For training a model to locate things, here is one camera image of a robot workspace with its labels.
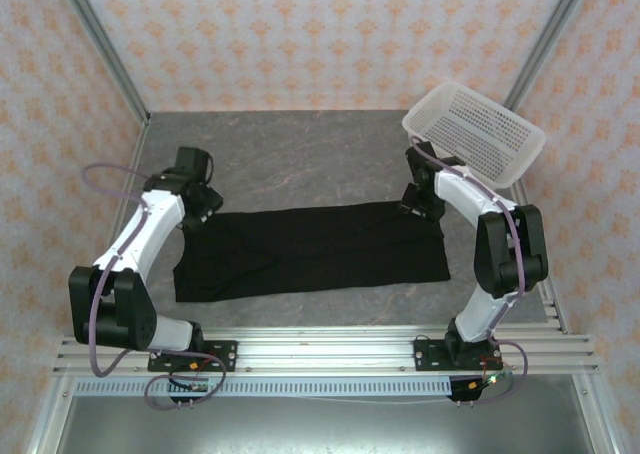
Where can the small circuit board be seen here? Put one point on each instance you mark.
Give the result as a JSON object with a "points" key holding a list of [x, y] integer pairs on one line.
{"points": [[192, 387], [495, 378]]}

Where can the black t-shirt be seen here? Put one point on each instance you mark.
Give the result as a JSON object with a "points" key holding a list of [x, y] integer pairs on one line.
{"points": [[310, 254]]}

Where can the aluminium frame post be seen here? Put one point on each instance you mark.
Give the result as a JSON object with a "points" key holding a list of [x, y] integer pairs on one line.
{"points": [[545, 44], [105, 49]]}

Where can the grey metal lower panel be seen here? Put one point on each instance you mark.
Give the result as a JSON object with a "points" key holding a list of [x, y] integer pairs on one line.
{"points": [[325, 426]]}

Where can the white perforated plastic basket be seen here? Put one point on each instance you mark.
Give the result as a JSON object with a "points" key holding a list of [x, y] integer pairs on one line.
{"points": [[480, 129]]}

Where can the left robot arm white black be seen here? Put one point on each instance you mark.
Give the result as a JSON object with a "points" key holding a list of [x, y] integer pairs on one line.
{"points": [[120, 314]]}

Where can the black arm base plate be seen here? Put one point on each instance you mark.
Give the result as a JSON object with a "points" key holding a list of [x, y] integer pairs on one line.
{"points": [[225, 356], [425, 356]]}

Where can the aluminium mounting rail beam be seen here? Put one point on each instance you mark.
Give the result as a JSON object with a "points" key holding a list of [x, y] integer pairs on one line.
{"points": [[325, 351]]}

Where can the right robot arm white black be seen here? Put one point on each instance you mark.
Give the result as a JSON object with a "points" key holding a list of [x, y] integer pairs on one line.
{"points": [[510, 254]]}

